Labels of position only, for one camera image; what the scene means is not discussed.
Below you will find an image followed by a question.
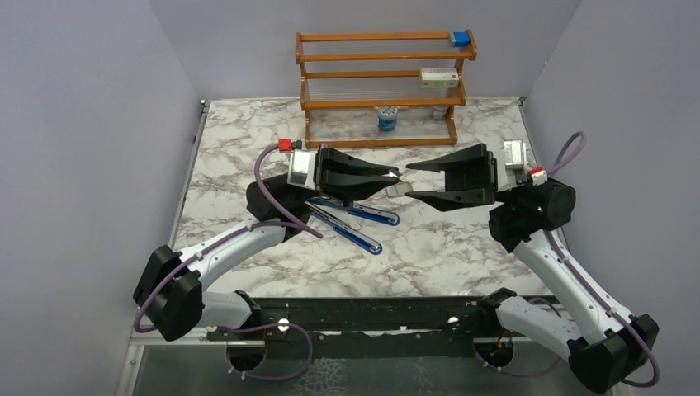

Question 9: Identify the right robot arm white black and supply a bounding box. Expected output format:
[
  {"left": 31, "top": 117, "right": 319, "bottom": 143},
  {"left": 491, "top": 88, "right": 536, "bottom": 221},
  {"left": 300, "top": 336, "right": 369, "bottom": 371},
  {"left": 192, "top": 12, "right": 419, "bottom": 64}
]
[{"left": 411, "top": 139, "right": 659, "bottom": 394}]

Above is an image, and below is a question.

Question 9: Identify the blue white cup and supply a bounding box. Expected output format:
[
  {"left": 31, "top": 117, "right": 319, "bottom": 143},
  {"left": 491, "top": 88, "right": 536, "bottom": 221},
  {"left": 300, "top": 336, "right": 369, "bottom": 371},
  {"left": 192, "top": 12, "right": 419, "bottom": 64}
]
[{"left": 377, "top": 106, "right": 399, "bottom": 132}]

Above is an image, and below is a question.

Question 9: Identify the blue stapler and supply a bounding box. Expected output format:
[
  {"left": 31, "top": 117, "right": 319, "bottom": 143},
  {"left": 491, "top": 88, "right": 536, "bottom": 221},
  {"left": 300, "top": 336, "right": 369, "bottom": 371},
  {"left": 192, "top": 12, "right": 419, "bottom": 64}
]
[{"left": 305, "top": 197, "right": 400, "bottom": 256}]

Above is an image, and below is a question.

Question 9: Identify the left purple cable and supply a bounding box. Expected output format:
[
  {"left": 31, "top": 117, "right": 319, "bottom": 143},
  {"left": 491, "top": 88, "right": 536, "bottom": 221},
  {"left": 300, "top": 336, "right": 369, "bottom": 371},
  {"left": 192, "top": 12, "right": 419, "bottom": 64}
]
[{"left": 132, "top": 143, "right": 324, "bottom": 383}]

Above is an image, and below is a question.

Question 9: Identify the purple cable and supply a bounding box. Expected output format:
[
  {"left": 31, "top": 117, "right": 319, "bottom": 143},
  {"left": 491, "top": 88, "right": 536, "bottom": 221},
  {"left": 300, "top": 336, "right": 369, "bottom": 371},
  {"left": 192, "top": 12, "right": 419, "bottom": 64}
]
[
  {"left": 472, "top": 130, "right": 662, "bottom": 389},
  {"left": 132, "top": 143, "right": 324, "bottom": 383}
]

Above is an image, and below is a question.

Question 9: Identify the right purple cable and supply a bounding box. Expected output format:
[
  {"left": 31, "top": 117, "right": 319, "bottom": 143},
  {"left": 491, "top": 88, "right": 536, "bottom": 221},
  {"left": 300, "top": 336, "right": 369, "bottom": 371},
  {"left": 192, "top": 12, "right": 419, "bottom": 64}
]
[{"left": 472, "top": 130, "right": 662, "bottom": 389}]

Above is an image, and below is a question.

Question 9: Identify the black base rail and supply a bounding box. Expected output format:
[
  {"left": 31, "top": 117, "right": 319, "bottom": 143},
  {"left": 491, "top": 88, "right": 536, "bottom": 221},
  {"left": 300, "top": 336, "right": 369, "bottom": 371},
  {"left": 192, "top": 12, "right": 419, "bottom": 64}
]
[{"left": 207, "top": 295, "right": 565, "bottom": 362}]

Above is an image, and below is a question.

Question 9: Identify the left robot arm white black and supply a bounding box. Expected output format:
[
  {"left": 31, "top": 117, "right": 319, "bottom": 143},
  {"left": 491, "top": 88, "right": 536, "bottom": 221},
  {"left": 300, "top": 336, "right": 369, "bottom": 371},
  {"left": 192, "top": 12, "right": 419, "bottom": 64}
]
[{"left": 132, "top": 139, "right": 400, "bottom": 342}]

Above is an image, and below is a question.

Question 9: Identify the white green carton box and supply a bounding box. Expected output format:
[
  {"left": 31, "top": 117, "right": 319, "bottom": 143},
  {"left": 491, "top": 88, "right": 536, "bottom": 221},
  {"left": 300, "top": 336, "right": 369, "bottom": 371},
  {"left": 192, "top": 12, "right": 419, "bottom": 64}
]
[{"left": 419, "top": 68, "right": 461, "bottom": 88}]

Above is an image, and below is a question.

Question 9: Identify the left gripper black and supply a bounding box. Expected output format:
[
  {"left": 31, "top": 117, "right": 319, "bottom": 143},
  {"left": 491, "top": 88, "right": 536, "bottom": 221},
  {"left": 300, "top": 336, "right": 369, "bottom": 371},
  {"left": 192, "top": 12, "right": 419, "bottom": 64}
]
[{"left": 294, "top": 144, "right": 399, "bottom": 208}]

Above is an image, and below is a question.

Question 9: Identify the white small jar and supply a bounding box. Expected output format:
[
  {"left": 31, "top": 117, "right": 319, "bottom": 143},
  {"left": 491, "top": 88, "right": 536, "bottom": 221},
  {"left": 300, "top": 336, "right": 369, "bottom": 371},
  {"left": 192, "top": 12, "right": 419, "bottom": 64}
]
[{"left": 432, "top": 106, "right": 450, "bottom": 120}]

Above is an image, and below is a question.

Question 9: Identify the blue box on top shelf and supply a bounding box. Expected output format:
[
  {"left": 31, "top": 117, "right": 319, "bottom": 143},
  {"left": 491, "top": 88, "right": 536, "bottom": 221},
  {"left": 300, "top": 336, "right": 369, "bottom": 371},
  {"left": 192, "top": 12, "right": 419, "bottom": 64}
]
[{"left": 449, "top": 31, "right": 471, "bottom": 48}]

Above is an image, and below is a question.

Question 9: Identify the orange wooden shelf rack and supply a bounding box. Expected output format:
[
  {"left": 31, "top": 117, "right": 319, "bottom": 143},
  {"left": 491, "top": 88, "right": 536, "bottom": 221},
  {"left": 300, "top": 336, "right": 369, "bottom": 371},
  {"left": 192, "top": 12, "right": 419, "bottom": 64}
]
[{"left": 295, "top": 29, "right": 478, "bottom": 148}]

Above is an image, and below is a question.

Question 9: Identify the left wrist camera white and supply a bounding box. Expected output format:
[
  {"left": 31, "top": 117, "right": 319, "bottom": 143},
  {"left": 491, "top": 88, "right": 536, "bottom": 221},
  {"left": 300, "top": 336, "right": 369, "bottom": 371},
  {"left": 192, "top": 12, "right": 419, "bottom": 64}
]
[{"left": 287, "top": 149, "right": 317, "bottom": 191}]

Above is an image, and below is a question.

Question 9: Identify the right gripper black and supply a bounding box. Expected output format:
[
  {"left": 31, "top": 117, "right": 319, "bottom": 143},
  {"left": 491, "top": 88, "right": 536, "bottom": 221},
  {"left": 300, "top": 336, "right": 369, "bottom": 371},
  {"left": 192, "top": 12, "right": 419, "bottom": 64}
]
[{"left": 407, "top": 142, "right": 522, "bottom": 211}]

